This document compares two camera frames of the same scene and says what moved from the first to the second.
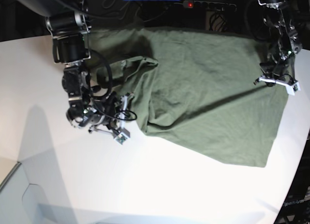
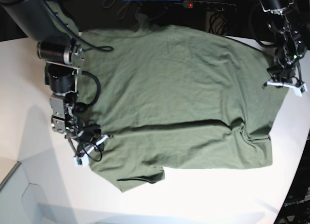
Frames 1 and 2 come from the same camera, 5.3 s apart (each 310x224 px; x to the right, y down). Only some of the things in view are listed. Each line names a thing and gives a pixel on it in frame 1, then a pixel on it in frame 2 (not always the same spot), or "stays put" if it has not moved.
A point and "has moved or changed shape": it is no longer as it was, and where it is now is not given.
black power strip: (209, 6) stays put
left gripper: (116, 107) to (88, 136)
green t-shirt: (200, 91) has moved or changed shape
